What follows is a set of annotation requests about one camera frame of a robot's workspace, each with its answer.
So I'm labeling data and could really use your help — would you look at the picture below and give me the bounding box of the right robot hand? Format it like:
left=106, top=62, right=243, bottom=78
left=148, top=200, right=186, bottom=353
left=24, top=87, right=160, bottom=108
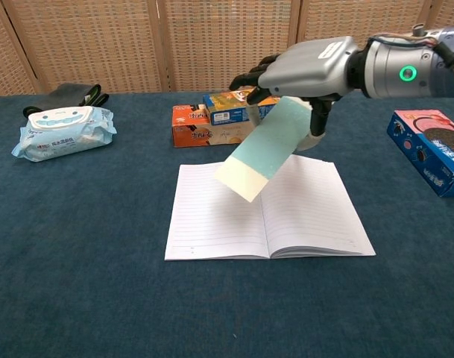
left=229, top=36, right=362, bottom=152

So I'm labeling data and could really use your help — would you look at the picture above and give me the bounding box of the light blue paper bookmark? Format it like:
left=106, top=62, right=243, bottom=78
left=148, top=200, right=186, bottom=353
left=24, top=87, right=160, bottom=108
left=214, top=95, right=312, bottom=204

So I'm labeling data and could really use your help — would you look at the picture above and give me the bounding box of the woven bamboo screen panel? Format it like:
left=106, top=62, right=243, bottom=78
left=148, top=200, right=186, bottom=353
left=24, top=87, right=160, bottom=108
left=155, top=0, right=302, bottom=92
left=423, top=0, right=454, bottom=31
left=297, top=0, right=432, bottom=48
left=0, top=0, right=37, bottom=98
left=1, top=0, right=164, bottom=94

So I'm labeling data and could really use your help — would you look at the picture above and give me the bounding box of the blue and yellow snack box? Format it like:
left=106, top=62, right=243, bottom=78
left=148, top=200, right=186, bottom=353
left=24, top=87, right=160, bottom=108
left=203, top=86, right=282, bottom=126

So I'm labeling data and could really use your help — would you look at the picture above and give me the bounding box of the orange cardboard box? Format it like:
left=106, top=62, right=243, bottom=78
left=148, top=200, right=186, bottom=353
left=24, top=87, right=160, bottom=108
left=171, top=104, right=257, bottom=148

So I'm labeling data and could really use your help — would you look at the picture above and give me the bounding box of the blue pink cookie box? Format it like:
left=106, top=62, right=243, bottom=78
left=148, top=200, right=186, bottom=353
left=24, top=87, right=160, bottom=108
left=386, top=109, right=454, bottom=198

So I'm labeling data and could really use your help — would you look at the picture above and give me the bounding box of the open lined notebook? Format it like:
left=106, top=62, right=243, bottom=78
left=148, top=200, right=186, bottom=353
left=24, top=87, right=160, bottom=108
left=164, top=153, right=376, bottom=261

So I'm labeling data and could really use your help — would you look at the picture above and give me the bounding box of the folded dark grey cloth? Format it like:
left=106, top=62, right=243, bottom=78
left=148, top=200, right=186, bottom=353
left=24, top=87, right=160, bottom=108
left=22, top=83, right=110, bottom=117

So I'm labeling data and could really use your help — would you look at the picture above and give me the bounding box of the light blue wet wipes pack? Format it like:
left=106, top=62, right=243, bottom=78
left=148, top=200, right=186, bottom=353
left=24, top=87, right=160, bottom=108
left=11, top=105, right=118, bottom=163

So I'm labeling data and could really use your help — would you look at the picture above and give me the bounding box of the dark blue table mat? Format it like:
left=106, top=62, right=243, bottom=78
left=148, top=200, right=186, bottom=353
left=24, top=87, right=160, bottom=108
left=0, top=91, right=454, bottom=358

